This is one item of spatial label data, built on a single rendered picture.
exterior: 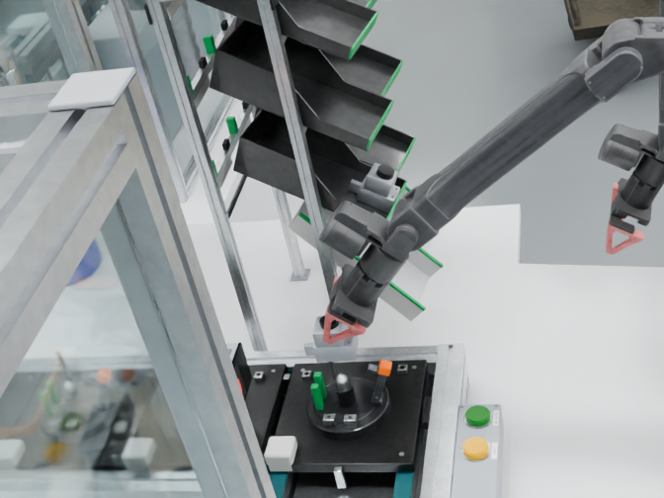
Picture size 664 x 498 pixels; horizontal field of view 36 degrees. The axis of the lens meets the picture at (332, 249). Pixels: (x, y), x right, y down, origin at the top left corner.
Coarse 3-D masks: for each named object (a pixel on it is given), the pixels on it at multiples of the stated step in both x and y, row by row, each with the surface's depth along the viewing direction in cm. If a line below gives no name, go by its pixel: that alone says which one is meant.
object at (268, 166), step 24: (264, 120) 183; (240, 144) 173; (264, 144) 183; (288, 144) 185; (312, 144) 184; (336, 144) 182; (240, 168) 176; (264, 168) 174; (288, 168) 172; (336, 168) 183; (360, 168) 183; (288, 192) 175; (336, 192) 178; (384, 216) 176
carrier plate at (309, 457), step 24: (408, 360) 179; (384, 384) 175; (408, 384) 174; (288, 408) 175; (408, 408) 170; (288, 432) 170; (312, 432) 169; (384, 432) 166; (408, 432) 165; (312, 456) 165; (336, 456) 164; (360, 456) 163; (384, 456) 162; (408, 456) 161
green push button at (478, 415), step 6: (468, 408) 167; (474, 408) 166; (480, 408) 166; (486, 408) 166; (468, 414) 166; (474, 414) 165; (480, 414) 165; (486, 414) 165; (468, 420) 165; (474, 420) 164; (480, 420) 164; (486, 420) 164; (474, 426) 165
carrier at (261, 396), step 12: (252, 372) 184; (264, 372) 184; (276, 372) 183; (288, 372) 185; (252, 384) 182; (264, 384) 181; (276, 384) 180; (252, 396) 179; (264, 396) 178; (276, 396) 178; (252, 408) 177; (264, 408) 176; (276, 408) 177; (252, 420) 174; (264, 420) 174; (264, 432) 171; (264, 444) 170
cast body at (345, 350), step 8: (320, 320) 160; (320, 328) 160; (336, 328) 159; (344, 328) 161; (320, 336) 160; (304, 344) 164; (312, 344) 164; (320, 344) 161; (328, 344) 160; (336, 344) 160; (344, 344) 161; (352, 344) 160; (312, 352) 164; (320, 352) 162; (328, 352) 161; (336, 352) 161; (344, 352) 161; (352, 352) 161; (320, 360) 163; (328, 360) 162; (336, 360) 162; (344, 360) 162; (352, 360) 162
